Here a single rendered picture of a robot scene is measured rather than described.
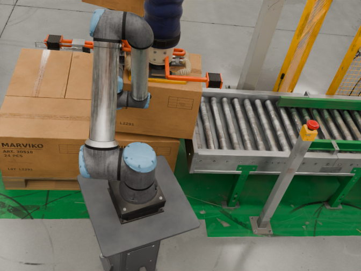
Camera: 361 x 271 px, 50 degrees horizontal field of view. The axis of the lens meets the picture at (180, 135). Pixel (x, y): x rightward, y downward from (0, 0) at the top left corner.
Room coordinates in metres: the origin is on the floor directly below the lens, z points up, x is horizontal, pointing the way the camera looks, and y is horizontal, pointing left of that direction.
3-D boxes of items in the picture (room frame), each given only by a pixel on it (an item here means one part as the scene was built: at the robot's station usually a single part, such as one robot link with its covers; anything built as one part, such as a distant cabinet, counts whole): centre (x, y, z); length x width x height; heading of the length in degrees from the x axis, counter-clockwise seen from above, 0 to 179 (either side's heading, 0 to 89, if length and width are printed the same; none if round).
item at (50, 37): (1.88, 0.81, 1.12); 0.08 x 0.07 x 0.05; 101
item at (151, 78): (1.90, 0.20, 1.03); 0.34 x 0.10 x 0.05; 101
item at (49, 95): (2.21, 0.69, 0.34); 1.20 x 1.00 x 0.40; 103
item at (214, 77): (1.79, -0.12, 1.14); 0.09 x 0.08 x 0.05; 11
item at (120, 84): (1.64, 0.40, 1.12); 0.12 x 0.09 x 0.10; 13
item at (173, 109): (2.01, 0.24, 0.81); 0.60 x 0.40 x 0.40; 97
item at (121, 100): (1.64, 0.38, 1.01); 0.12 x 0.09 x 0.12; 98
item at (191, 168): (2.07, -0.04, 0.47); 0.70 x 0.03 x 0.15; 13
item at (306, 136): (1.72, -0.71, 0.50); 0.07 x 0.07 x 1.00; 13
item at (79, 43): (1.90, 0.68, 1.12); 0.07 x 0.07 x 0.04; 11
